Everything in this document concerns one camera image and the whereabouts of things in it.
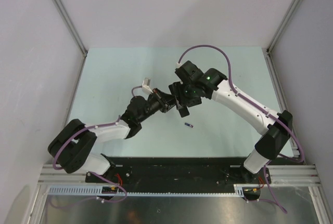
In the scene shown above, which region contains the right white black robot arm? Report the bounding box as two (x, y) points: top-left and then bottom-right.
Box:
(169, 61), (292, 183)

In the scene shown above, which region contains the black remote control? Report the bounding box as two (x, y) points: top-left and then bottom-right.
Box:
(178, 107), (189, 117)

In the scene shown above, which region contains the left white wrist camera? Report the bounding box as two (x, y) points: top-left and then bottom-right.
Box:
(142, 77), (152, 94)

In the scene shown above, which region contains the left aluminium frame post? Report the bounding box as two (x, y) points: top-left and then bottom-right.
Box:
(52, 0), (88, 58)

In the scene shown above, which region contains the right aluminium frame post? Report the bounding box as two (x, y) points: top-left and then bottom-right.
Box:
(266, 0), (303, 55)

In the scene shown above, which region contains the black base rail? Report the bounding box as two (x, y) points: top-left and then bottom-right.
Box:
(85, 155), (271, 194)

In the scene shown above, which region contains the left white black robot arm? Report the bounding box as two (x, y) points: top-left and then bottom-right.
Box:
(47, 88), (176, 182)

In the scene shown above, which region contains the aluminium frame post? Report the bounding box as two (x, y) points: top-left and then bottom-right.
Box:
(266, 0), (303, 55)
(52, 0), (88, 58)

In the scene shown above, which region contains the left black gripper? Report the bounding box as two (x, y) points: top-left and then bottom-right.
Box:
(137, 88), (177, 123)

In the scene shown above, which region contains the grey slotted cable duct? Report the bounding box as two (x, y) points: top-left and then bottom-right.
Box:
(48, 183), (247, 197)

